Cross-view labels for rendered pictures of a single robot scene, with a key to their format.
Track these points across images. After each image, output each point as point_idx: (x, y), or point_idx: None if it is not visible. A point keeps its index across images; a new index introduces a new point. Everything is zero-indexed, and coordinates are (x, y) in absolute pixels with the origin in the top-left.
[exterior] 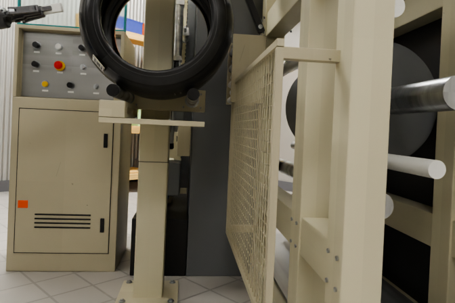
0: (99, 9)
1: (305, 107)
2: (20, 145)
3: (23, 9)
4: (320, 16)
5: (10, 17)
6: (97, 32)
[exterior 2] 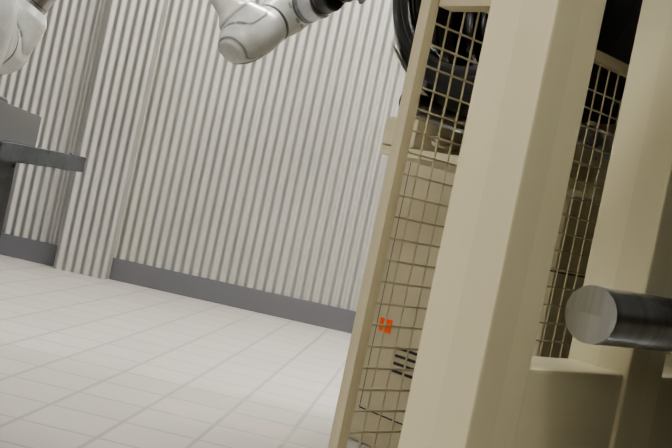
0: None
1: (617, 124)
2: (401, 223)
3: None
4: None
5: None
6: (402, 5)
